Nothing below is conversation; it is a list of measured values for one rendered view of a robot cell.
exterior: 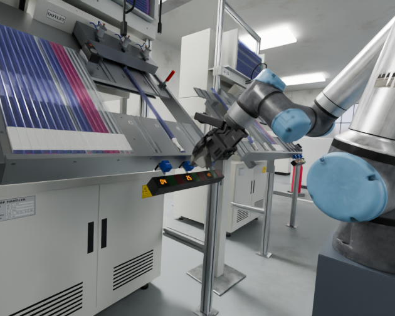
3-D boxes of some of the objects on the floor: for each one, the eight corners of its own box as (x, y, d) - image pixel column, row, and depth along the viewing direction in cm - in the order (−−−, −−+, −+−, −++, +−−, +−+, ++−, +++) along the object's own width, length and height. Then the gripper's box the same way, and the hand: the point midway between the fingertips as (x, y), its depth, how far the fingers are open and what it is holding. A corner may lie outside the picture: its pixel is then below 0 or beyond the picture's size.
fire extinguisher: (306, 195, 355) (310, 158, 351) (302, 197, 335) (306, 158, 330) (289, 192, 371) (292, 157, 367) (284, 194, 350) (288, 157, 346)
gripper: (239, 132, 57) (192, 182, 67) (253, 134, 64) (209, 179, 74) (220, 110, 60) (179, 161, 70) (236, 115, 67) (196, 160, 77)
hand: (192, 161), depth 72 cm, fingers closed
